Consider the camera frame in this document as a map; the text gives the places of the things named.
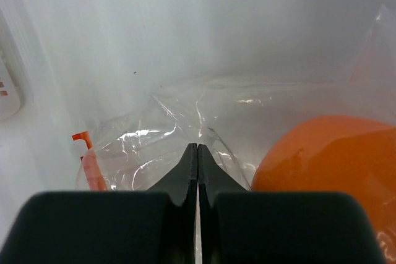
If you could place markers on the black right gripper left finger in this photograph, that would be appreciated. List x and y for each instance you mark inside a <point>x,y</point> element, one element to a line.
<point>156,225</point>

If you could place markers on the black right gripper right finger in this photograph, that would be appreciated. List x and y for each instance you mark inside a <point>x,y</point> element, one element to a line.
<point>239,226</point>

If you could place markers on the clear zip top bag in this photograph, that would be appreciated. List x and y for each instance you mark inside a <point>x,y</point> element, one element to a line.
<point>238,118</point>

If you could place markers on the fake orange fruit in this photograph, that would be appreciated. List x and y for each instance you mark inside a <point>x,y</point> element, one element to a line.
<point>347,154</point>

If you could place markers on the white plastic perforated basket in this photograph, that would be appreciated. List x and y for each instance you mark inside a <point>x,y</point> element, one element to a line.
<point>12,94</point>

